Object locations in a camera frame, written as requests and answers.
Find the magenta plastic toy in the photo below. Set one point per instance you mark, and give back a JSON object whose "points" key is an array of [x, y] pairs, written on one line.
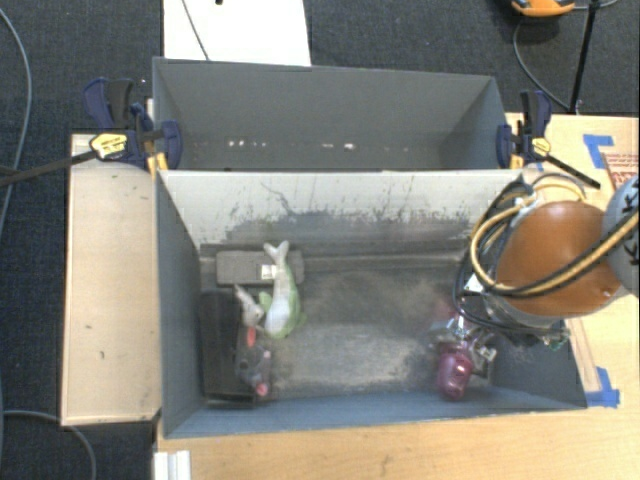
{"points": [[452, 373]]}

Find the black flat block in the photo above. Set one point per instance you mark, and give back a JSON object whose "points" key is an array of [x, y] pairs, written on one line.
{"points": [[217, 348]]}

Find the grey metal bin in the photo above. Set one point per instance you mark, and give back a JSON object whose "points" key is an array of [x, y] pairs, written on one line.
{"points": [[350, 118]]}

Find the pale wood board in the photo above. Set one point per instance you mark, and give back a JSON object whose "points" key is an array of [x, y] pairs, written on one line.
{"points": [[112, 293]]}

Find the grey and pink toy mouse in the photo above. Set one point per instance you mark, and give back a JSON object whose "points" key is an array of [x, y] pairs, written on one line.
{"points": [[252, 363]]}

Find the white toy animal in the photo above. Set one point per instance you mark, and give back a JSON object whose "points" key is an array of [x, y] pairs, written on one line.
{"points": [[249, 312]]}

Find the dark grey flat block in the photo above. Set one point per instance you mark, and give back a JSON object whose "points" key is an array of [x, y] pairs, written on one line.
{"points": [[240, 268]]}

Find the green and white toy fish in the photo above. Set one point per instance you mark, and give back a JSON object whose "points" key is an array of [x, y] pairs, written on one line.
{"points": [[282, 300]]}

